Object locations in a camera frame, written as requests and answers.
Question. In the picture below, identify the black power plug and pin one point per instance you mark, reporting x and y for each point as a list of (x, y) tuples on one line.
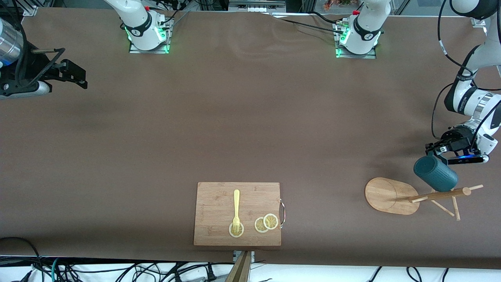
[(211, 274)]

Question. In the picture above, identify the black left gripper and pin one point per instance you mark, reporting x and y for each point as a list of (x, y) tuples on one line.
[(455, 138)]

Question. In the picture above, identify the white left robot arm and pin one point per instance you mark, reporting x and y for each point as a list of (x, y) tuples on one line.
[(368, 31)]

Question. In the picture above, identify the lemon slice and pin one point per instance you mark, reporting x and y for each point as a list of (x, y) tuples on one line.
[(271, 221), (259, 226), (231, 233)]

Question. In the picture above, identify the dark teal mug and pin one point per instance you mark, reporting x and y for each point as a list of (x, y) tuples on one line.
[(436, 174)]

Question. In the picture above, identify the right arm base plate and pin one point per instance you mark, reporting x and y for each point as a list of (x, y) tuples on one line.
[(156, 49)]

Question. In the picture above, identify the brown camera stand beam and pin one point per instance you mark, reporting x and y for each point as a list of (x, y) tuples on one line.
[(240, 272)]

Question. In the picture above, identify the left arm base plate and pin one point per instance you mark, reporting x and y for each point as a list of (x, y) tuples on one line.
[(352, 56)]

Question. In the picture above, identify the wooden cutting board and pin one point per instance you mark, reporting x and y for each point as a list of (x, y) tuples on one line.
[(215, 203)]

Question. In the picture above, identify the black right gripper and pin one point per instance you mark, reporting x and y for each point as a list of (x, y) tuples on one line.
[(15, 74)]

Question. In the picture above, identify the silver stand bracket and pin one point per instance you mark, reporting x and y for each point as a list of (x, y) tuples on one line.
[(252, 256)]

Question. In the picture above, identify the grey power strip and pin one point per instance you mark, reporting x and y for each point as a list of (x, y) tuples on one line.
[(254, 7)]

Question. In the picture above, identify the wooden cup rack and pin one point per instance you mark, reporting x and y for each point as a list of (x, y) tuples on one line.
[(387, 196)]

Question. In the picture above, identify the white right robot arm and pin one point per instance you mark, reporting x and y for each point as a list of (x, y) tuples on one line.
[(135, 19)]

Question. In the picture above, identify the yellow plastic fork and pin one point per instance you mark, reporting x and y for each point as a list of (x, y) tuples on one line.
[(236, 203)]

